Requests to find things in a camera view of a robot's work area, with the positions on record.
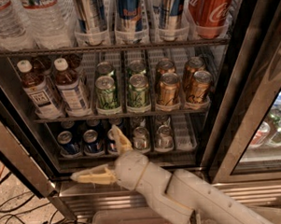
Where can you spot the blue Red Bull can middle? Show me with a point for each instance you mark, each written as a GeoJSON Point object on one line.
{"type": "Point", "coordinates": [130, 19]}

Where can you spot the gold can rear right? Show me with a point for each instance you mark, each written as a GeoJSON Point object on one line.
{"type": "Point", "coordinates": [193, 65]}

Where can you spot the clear plastic bin right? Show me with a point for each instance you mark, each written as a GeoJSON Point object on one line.
{"type": "Point", "coordinates": [272, 214]}

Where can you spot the gold can front left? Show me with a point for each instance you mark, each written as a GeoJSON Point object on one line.
{"type": "Point", "coordinates": [168, 89]}

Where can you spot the brown tea bottle rear right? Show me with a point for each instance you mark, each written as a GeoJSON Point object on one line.
{"type": "Point", "coordinates": [73, 60]}

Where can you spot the silver blue energy can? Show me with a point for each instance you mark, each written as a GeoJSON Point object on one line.
{"type": "Point", "coordinates": [91, 20]}
{"type": "Point", "coordinates": [171, 23]}

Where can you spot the brown tea bottle front right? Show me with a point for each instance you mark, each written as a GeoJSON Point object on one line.
{"type": "Point", "coordinates": [69, 84]}

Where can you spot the gold can front right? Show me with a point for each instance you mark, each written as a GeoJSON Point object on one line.
{"type": "Point", "coordinates": [199, 87]}

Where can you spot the empty white can tray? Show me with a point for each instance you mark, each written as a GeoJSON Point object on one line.
{"type": "Point", "coordinates": [184, 134]}

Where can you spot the blue pepsi can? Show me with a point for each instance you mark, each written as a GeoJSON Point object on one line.
{"type": "Point", "coordinates": [94, 124]}
{"type": "Point", "coordinates": [69, 145]}
{"type": "Point", "coordinates": [111, 144]}
{"type": "Point", "coordinates": [69, 125]}
{"type": "Point", "coordinates": [92, 142]}
{"type": "Point", "coordinates": [117, 121]}

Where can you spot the silver can rear right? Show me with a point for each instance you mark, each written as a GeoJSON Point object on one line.
{"type": "Point", "coordinates": [162, 120]}

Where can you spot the gold can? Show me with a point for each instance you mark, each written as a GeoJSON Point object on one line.
{"type": "Point", "coordinates": [199, 87]}
{"type": "Point", "coordinates": [168, 89]}
{"type": "Point", "coordinates": [193, 65]}
{"type": "Point", "coordinates": [164, 66]}

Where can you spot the green can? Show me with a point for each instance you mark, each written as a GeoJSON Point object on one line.
{"type": "Point", "coordinates": [105, 69]}
{"type": "Point", "coordinates": [136, 67]}
{"type": "Point", "coordinates": [138, 91]}
{"type": "Point", "coordinates": [106, 93]}

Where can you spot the brown tea bottle front left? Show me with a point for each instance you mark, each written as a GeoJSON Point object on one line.
{"type": "Point", "coordinates": [47, 101]}

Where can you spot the green can rear left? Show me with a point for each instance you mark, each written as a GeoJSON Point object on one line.
{"type": "Point", "coordinates": [105, 69]}

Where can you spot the wire shelf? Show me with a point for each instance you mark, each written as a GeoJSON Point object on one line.
{"type": "Point", "coordinates": [127, 115]}
{"type": "Point", "coordinates": [138, 46]}

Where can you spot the silver can front right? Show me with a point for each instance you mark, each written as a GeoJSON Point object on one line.
{"type": "Point", "coordinates": [164, 138]}

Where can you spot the green can front right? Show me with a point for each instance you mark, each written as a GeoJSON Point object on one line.
{"type": "Point", "coordinates": [138, 91]}

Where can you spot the middle wire shelf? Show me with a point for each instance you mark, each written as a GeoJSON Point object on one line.
{"type": "Point", "coordinates": [127, 115]}

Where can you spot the brown tea bottle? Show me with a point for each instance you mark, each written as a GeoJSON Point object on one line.
{"type": "Point", "coordinates": [42, 64]}
{"type": "Point", "coordinates": [47, 101]}
{"type": "Point", "coordinates": [73, 60]}
{"type": "Point", "coordinates": [69, 84]}

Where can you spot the steel glass fridge door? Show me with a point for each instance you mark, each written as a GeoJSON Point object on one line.
{"type": "Point", "coordinates": [246, 92]}

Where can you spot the red can behind glass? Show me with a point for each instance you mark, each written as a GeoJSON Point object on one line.
{"type": "Point", "coordinates": [261, 133]}

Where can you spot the brown tea bottle rear left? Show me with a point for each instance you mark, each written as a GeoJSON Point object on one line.
{"type": "Point", "coordinates": [42, 64]}

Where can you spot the silver blue energy can right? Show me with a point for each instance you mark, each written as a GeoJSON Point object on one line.
{"type": "Point", "coordinates": [171, 23]}

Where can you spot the gold can rear left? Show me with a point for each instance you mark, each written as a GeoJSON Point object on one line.
{"type": "Point", "coordinates": [164, 66]}

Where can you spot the green can front left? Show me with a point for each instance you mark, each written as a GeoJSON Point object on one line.
{"type": "Point", "coordinates": [106, 93]}

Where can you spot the silver can front left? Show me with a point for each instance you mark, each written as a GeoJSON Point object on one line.
{"type": "Point", "coordinates": [141, 138]}

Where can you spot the top wire shelf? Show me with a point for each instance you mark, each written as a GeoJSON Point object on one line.
{"type": "Point", "coordinates": [138, 46]}

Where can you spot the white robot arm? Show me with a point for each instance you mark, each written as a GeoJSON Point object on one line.
{"type": "Point", "coordinates": [174, 196]}

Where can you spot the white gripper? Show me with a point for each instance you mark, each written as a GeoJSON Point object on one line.
{"type": "Point", "coordinates": [130, 170]}

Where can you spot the green can rear right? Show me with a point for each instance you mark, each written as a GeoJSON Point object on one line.
{"type": "Point", "coordinates": [136, 67]}

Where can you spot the silver blue energy can left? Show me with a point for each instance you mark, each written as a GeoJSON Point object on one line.
{"type": "Point", "coordinates": [91, 20]}

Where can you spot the silver can rear left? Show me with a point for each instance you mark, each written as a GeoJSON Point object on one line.
{"type": "Point", "coordinates": [138, 122]}

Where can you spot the left fridge door frame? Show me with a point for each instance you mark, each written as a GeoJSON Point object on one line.
{"type": "Point", "coordinates": [15, 157]}

